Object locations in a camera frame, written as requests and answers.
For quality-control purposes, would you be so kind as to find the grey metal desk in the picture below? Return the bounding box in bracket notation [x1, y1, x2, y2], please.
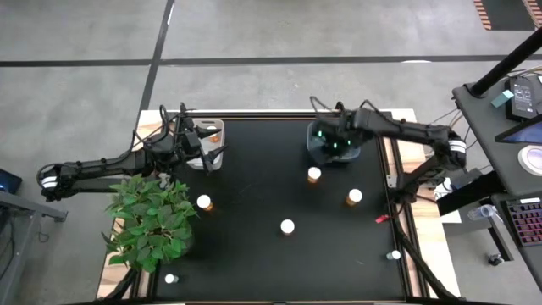
[0, 190, 69, 305]

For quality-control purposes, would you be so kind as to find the dark grey side desk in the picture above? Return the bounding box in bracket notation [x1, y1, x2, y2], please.
[451, 75, 542, 289]

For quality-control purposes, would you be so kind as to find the backlit keyboard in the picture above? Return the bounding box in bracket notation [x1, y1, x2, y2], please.
[506, 198, 542, 247]

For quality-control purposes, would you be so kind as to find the black aluminium table frame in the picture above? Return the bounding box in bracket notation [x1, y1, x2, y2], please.
[95, 101, 462, 305]

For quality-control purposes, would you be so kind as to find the blue glowing device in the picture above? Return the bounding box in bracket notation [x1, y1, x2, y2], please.
[0, 168, 23, 195]

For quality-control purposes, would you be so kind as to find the green potted plant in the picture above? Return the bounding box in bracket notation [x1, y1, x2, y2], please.
[101, 173, 199, 275]

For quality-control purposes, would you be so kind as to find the white round disc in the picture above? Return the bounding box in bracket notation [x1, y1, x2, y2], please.
[517, 144, 542, 177]

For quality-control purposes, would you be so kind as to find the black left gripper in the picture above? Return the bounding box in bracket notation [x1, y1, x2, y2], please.
[169, 117, 229, 175]

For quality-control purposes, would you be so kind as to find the black power adapter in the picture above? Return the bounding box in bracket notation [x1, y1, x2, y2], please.
[506, 75, 539, 122]

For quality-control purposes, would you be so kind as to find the black pole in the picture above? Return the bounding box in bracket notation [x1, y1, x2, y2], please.
[469, 27, 542, 98]

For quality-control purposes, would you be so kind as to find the black mat orange striped edge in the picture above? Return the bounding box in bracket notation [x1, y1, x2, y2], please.
[473, 0, 542, 31]

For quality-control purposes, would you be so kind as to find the white plastic bin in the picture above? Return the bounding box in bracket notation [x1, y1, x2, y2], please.
[182, 118, 226, 171]

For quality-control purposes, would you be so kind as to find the dark tablet screen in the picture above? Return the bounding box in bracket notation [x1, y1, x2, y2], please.
[494, 114, 542, 145]

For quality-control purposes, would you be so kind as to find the clear plastic water bottle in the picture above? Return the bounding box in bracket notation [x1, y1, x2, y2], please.
[467, 203, 499, 221]

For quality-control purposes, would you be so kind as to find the black table mat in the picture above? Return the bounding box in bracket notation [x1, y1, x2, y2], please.
[154, 118, 407, 302]

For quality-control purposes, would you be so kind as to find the black braided cable sleeve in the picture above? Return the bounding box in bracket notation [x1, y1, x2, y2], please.
[101, 270, 143, 302]
[391, 202, 461, 302]

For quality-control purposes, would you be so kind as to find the small teal box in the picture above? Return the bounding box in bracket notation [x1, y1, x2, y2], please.
[490, 89, 515, 108]

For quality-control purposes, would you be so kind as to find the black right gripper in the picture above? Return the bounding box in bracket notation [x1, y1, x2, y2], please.
[312, 113, 362, 165]

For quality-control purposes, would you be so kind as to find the blue plastic bin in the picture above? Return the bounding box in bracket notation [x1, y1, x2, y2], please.
[306, 120, 362, 165]

